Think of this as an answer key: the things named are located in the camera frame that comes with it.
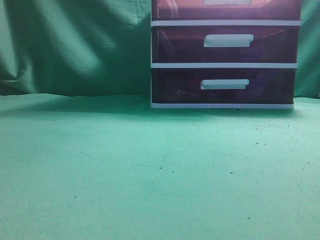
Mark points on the white plastic drawer cabinet frame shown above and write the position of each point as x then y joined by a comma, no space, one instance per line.
222,22

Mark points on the dark translucent drawer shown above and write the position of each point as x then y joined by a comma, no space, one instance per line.
224,44
226,10
222,86

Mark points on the green cloth backdrop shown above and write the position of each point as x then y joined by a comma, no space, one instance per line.
83,156

